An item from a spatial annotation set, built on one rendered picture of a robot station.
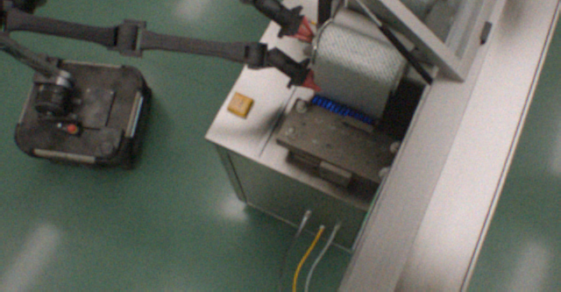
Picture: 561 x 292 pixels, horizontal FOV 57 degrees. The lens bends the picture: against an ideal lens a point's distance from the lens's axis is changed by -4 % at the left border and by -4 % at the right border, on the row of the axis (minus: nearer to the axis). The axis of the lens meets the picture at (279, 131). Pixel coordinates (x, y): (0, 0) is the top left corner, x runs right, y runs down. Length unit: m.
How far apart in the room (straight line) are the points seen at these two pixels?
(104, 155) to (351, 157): 1.34
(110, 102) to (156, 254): 0.79
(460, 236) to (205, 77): 2.05
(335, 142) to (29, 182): 1.88
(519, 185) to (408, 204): 1.96
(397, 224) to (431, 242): 0.24
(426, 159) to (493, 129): 0.34
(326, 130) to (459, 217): 0.62
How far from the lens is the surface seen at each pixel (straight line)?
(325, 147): 1.69
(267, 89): 1.92
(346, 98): 1.70
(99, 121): 2.75
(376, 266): 0.98
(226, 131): 1.87
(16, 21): 1.62
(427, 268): 1.21
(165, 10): 3.30
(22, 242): 3.02
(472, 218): 1.26
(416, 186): 1.02
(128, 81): 2.82
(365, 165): 1.68
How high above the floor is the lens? 2.61
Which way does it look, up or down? 68 degrees down
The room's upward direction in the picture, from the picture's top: 7 degrees counter-clockwise
